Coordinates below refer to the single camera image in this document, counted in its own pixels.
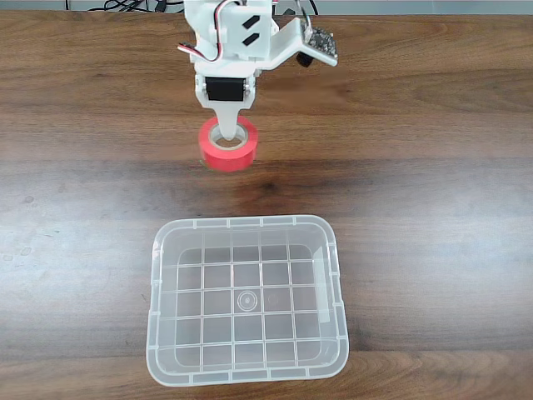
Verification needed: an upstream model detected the red tape roll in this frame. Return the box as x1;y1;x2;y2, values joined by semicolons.
197;116;259;173

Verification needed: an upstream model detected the gripper-mounted camera with white bracket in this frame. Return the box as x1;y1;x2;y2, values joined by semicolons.
268;16;341;70

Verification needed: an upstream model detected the black plug with cable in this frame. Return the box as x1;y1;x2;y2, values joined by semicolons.
154;0;187;13

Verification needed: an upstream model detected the tangled black cable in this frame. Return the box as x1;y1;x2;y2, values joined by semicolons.
87;0;152;13

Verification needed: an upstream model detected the clear plastic box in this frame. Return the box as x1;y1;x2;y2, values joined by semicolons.
144;214;350;388

